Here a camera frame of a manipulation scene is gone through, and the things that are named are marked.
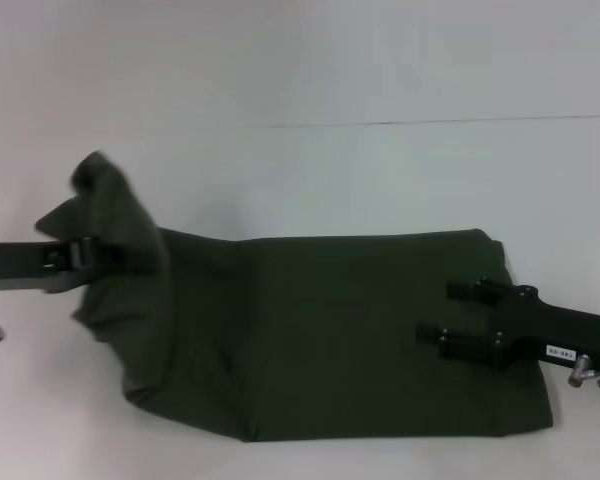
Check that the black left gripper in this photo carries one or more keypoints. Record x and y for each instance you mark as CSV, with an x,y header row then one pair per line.
x,y
15,265

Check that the dark green FREE t-shirt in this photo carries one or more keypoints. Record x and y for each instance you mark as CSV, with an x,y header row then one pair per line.
x,y
305,325

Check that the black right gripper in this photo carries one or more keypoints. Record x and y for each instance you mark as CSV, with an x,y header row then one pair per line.
x,y
555,330

